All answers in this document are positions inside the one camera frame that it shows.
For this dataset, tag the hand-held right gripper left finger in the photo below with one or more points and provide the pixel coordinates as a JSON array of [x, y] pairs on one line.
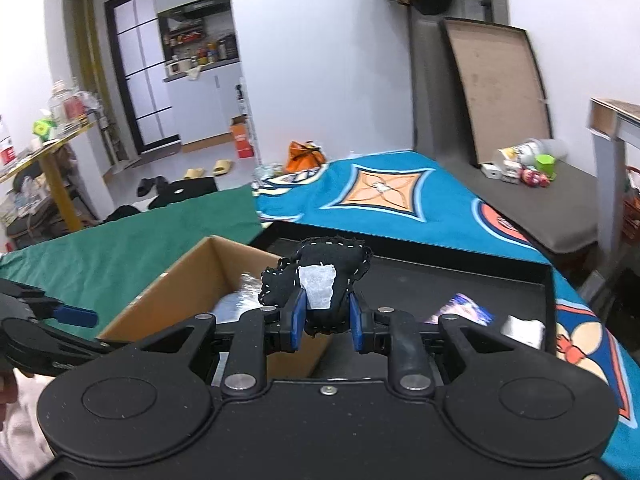
[[298, 320]]

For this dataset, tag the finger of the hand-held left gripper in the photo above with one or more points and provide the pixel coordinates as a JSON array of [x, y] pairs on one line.
[[75, 316], [100, 347]]

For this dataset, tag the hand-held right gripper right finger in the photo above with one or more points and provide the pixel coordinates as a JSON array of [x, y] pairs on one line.
[[355, 322]]

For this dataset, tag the black cloth with white label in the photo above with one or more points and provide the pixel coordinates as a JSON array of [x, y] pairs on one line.
[[325, 255]]

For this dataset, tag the black tray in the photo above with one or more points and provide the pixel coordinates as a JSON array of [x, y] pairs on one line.
[[425, 280]]

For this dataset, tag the brown cardboard box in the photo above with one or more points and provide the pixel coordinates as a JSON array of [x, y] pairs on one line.
[[165, 285]]

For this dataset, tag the person's left hand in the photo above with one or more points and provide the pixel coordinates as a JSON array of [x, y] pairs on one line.
[[7, 390]]

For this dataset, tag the green blanket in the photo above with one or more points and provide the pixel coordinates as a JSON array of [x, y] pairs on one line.
[[125, 250]]

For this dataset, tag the purple printed packet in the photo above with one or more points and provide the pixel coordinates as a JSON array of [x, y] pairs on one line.
[[465, 307]]

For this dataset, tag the yellow table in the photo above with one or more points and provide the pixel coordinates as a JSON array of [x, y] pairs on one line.
[[60, 190]]

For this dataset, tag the blue printed blanket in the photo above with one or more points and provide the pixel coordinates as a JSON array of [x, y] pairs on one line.
[[400, 195]]

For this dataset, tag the black slipper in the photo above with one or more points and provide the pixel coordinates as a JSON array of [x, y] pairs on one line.
[[162, 184], [146, 187]]

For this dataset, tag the orange bag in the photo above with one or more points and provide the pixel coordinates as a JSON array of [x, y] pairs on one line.
[[305, 157]]

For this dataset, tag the white cloth bundle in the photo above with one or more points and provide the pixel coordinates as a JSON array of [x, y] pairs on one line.
[[522, 330]]

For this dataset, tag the yellow slipper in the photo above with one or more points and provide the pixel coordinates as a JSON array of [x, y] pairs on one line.
[[193, 173], [223, 167]]

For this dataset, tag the water bottle with red label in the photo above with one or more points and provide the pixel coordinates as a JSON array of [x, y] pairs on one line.
[[6, 147]]

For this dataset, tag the orange carton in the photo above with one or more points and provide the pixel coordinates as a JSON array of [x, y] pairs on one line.
[[242, 140]]

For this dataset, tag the small green packet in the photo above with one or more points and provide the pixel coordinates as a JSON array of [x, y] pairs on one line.
[[43, 128]]

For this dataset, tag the small white box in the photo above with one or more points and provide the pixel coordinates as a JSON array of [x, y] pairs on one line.
[[492, 171]]

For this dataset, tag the glass jars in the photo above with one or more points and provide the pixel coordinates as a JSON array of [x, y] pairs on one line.
[[70, 105]]

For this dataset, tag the grey mattress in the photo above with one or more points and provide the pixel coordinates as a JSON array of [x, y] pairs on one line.
[[550, 210]]

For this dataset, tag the white kitchen base cabinet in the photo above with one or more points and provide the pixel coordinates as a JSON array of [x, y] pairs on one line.
[[205, 110]]

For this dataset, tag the white can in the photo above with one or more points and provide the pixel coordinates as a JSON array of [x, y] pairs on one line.
[[510, 152]]

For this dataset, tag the red toys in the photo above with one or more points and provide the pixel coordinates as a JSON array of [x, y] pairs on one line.
[[534, 177]]

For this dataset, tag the dark framed glass door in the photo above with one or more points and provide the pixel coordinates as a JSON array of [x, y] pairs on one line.
[[145, 85]]

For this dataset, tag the green cup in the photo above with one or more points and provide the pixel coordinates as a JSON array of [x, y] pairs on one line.
[[546, 165]]

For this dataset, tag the grey metal table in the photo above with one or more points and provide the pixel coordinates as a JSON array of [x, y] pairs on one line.
[[612, 185]]

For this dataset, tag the red basket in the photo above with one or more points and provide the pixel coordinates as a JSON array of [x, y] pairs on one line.
[[632, 217]]

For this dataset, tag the brown board with black frame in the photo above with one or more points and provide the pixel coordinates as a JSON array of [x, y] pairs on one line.
[[500, 90]]

